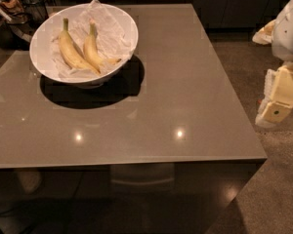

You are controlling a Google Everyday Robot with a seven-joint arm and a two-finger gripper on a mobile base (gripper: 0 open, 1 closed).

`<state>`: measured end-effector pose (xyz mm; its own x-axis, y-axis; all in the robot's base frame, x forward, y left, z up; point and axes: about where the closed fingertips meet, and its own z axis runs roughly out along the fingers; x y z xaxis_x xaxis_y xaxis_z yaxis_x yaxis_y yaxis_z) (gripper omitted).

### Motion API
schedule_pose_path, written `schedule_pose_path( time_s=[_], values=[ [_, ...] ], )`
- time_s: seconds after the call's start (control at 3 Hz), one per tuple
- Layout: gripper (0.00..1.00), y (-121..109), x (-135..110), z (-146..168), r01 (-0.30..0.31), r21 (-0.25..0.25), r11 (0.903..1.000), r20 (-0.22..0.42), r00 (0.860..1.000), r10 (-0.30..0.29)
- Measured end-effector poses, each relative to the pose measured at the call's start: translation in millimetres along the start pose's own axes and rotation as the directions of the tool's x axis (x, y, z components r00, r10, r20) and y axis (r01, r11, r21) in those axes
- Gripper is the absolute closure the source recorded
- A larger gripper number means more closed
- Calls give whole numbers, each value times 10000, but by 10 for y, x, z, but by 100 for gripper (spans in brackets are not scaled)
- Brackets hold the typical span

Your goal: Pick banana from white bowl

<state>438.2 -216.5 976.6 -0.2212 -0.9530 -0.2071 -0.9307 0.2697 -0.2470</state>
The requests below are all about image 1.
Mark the yellow banana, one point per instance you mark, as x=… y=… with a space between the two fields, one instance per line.
x=90 y=50
x=70 y=54

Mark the clutter on dark side table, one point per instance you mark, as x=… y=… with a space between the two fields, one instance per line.
x=19 y=19

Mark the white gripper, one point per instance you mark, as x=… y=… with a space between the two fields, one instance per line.
x=289 y=33

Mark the white bowl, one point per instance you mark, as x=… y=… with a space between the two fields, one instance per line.
x=41 y=54

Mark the white paper towel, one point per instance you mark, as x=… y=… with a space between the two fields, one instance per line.
x=117 y=38

